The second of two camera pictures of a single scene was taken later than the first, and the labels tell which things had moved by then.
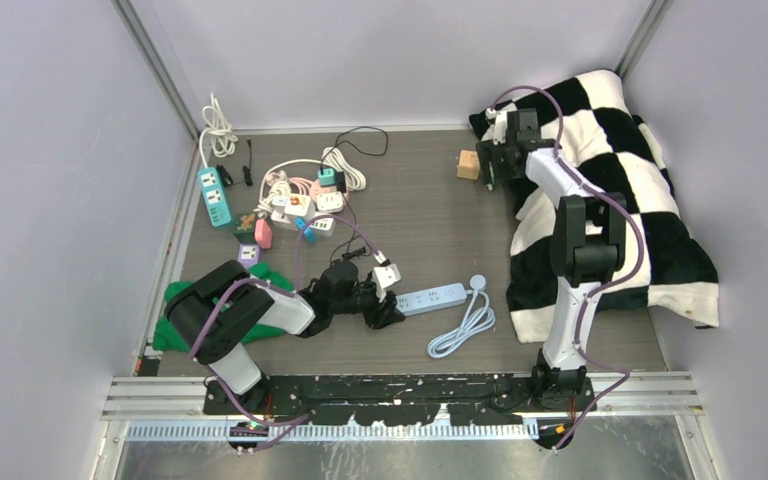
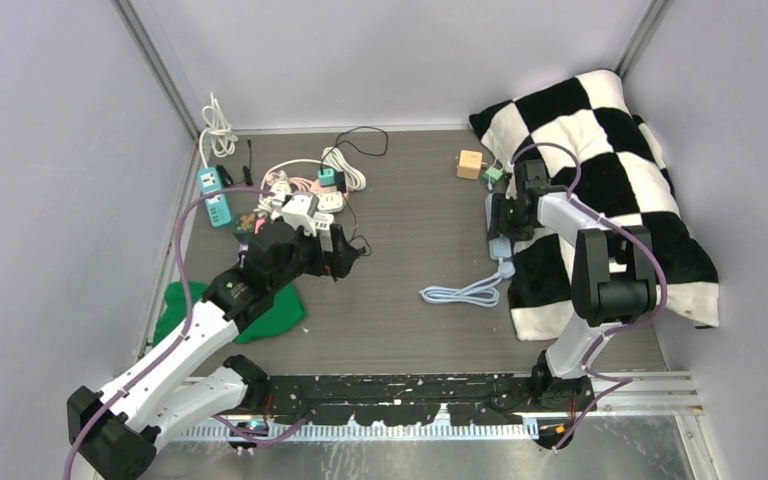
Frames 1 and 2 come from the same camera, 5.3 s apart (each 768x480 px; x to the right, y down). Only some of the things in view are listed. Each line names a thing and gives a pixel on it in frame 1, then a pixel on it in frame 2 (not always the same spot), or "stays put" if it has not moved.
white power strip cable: (223, 140) stays put
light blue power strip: (431, 299) → (499, 246)
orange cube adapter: (468, 165) stays put
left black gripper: (380, 312) → (321, 264)
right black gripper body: (499, 156) → (506, 218)
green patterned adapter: (244, 227) stays put
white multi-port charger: (323, 227) stays put
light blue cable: (477, 318) → (482, 292)
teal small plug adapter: (328, 177) stays put
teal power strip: (215, 196) stays put
